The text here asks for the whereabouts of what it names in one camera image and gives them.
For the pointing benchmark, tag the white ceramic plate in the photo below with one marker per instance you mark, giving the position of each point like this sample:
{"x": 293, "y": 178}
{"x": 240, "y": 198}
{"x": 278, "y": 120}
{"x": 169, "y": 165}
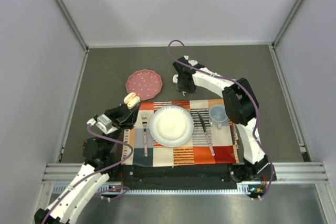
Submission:
{"x": 171, "y": 126}

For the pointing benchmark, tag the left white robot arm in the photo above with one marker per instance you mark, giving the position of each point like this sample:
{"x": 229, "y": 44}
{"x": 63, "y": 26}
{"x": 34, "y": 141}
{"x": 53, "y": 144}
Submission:
{"x": 103, "y": 152}

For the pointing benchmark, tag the grey slotted cable duct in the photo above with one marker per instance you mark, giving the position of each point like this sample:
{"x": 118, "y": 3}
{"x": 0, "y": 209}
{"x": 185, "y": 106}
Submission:
{"x": 242, "y": 189}

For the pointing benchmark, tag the white earbud charging case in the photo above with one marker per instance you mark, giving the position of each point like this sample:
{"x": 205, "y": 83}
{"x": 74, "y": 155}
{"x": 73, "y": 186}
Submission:
{"x": 175, "y": 79}

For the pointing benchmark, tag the pink earbud charging case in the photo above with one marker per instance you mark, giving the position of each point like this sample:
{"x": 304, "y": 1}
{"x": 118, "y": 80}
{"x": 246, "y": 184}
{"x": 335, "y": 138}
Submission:
{"x": 131, "y": 100}

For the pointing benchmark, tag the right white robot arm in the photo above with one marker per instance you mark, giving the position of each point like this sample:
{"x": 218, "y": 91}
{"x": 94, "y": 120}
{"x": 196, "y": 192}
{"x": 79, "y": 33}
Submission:
{"x": 241, "y": 105}

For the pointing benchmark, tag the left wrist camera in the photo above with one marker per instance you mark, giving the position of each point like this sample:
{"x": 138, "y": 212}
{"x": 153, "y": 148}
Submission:
{"x": 103, "y": 123}

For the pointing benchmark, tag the pink polka dot plate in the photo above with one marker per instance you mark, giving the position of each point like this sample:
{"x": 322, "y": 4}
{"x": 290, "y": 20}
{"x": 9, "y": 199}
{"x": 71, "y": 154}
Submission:
{"x": 145, "y": 83}

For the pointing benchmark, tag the pink handled fork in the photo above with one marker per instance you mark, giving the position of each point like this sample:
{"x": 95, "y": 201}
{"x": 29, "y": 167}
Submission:
{"x": 144, "y": 124}

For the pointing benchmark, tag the orange patterned placemat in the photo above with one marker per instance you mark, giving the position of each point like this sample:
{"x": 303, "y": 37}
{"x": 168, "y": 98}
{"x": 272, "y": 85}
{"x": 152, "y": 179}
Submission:
{"x": 195, "y": 151}

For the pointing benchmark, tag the aluminium frame rail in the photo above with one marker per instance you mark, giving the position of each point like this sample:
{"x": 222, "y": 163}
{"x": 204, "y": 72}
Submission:
{"x": 71, "y": 24}

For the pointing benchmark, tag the light blue mug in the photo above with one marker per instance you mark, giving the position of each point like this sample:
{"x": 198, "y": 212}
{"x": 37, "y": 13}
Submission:
{"x": 217, "y": 116}

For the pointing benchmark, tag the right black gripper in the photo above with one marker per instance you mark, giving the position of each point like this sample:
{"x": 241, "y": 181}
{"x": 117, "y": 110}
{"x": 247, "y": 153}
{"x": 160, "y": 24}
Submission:
{"x": 190, "y": 89}

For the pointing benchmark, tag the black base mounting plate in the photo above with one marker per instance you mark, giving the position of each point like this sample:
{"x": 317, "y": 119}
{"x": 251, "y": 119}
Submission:
{"x": 193, "y": 177}

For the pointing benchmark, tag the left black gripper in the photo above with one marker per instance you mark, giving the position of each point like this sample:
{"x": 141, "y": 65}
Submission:
{"x": 123, "y": 121}

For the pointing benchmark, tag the pink handled knife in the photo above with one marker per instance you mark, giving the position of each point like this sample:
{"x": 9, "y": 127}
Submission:
{"x": 206, "y": 134}

